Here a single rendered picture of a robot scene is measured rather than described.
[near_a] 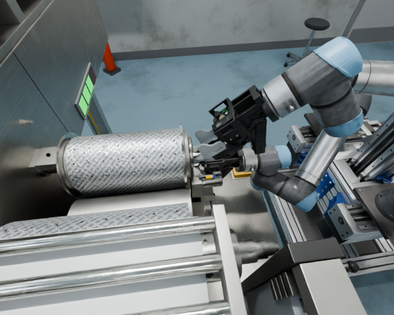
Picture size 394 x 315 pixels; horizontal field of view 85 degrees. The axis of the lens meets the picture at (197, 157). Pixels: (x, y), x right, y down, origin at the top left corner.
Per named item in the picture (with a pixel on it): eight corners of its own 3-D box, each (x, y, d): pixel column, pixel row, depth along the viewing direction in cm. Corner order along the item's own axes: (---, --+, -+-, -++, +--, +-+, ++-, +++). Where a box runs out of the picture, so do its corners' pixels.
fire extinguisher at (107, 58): (121, 65, 307) (109, 24, 263) (120, 75, 293) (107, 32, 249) (104, 67, 305) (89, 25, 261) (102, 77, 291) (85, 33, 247)
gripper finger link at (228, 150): (208, 147, 51) (239, 125, 48) (212, 150, 52) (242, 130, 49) (212, 162, 48) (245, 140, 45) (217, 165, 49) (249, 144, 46)
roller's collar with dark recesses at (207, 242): (237, 281, 31) (245, 274, 25) (196, 287, 30) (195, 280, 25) (227, 236, 34) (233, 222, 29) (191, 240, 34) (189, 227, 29)
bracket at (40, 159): (60, 167, 46) (55, 162, 44) (32, 170, 45) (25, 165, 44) (65, 150, 49) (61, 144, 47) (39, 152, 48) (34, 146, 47)
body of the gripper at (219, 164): (200, 144, 65) (239, 140, 65) (200, 161, 71) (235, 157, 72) (204, 165, 60) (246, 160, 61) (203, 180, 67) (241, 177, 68)
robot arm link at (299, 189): (380, 91, 73) (304, 212, 75) (346, 79, 77) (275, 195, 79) (399, 73, 62) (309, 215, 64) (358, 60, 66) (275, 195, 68)
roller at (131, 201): (195, 246, 51) (194, 230, 42) (85, 260, 49) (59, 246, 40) (190, 200, 59) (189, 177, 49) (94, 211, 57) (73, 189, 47)
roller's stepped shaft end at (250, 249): (277, 261, 31) (284, 256, 28) (236, 267, 30) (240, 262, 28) (270, 239, 33) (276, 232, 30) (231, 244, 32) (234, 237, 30)
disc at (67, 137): (84, 207, 51) (50, 175, 39) (82, 207, 51) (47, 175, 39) (94, 157, 60) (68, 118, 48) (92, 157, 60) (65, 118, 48)
